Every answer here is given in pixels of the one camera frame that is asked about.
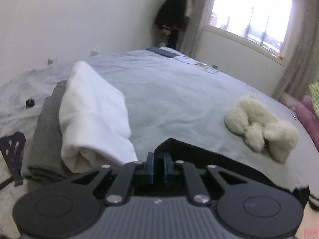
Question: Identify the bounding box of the grey curtain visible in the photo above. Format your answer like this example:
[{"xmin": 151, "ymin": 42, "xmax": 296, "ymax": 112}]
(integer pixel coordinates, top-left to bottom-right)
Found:
[
  {"xmin": 271, "ymin": 0, "xmax": 318, "ymax": 100},
  {"xmin": 178, "ymin": 0, "xmax": 214, "ymax": 57}
]

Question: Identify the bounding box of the window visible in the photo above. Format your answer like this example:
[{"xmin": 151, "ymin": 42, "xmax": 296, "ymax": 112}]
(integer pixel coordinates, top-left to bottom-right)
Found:
[{"xmin": 204, "ymin": 0, "xmax": 293, "ymax": 64}]

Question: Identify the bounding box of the grey right curtain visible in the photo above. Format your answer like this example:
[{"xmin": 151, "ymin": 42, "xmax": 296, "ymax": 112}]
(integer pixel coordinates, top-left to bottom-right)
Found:
[{"xmin": 271, "ymin": 0, "xmax": 318, "ymax": 100}]

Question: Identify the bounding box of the grey folded garment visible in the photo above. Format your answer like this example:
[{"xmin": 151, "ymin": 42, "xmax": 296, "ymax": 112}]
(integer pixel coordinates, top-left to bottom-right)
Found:
[{"xmin": 22, "ymin": 80, "xmax": 74, "ymax": 183}]

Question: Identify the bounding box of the small black object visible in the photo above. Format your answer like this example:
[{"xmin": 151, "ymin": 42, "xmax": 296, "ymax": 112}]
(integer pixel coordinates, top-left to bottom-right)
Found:
[{"xmin": 25, "ymin": 99, "xmax": 35, "ymax": 109}]

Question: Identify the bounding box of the green patterned cloth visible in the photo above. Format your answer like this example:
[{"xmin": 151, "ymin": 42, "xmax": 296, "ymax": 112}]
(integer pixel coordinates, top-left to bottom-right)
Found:
[{"xmin": 309, "ymin": 81, "xmax": 319, "ymax": 118}]

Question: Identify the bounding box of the grey left curtain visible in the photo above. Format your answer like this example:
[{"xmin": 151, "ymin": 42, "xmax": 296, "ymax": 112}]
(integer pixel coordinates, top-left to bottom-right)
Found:
[{"xmin": 178, "ymin": 0, "xmax": 214, "ymax": 57}]

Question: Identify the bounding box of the white folded garment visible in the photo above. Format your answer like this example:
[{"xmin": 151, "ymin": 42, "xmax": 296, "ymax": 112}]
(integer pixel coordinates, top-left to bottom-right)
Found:
[{"xmin": 59, "ymin": 61, "xmax": 137, "ymax": 173}]

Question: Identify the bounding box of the pink rolled quilt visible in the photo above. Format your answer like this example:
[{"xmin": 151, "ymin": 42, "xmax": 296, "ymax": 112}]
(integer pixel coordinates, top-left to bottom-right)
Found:
[{"xmin": 279, "ymin": 93, "xmax": 318, "ymax": 149}]

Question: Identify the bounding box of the black perforated metal stand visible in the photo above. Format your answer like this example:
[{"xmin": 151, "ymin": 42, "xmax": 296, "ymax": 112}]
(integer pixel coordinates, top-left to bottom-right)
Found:
[{"xmin": 1, "ymin": 132, "xmax": 26, "ymax": 189}]

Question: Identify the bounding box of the light blue bed sheet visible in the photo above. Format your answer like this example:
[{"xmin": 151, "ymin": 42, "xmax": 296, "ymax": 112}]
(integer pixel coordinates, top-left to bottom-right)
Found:
[{"xmin": 1, "ymin": 50, "xmax": 318, "ymax": 238}]

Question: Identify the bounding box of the dark blue flat device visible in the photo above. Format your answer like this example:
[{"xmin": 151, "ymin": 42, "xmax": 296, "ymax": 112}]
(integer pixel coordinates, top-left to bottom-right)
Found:
[{"xmin": 147, "ymin": 46, "xmax": 177, "ymax": 58}]

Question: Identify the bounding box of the dark hanging coat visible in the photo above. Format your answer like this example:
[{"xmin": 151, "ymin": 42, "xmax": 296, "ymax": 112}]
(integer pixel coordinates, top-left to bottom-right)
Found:
[{"xmin": 155, "ymin": 0, "xmax": 192, "ymax": 49}]

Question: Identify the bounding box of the white charging cable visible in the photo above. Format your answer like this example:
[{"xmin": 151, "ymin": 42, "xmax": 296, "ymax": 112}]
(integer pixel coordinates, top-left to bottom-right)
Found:
[{"xmin": 174, "ymin": 54, "xmax": 220, "ymax": 74}]

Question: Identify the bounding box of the black garment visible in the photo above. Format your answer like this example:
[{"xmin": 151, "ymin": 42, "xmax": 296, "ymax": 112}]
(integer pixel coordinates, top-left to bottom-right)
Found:
[{"xmin": 154, "ymin": 138, "xmax": 310, "ymax": 207}]

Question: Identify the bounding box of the cream plush toy dog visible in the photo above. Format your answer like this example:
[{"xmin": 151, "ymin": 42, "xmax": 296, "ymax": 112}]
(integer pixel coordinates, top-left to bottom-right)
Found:
[{"xmin": 224, "ymin": 96, "xmax": 298, "ymax": 164}]

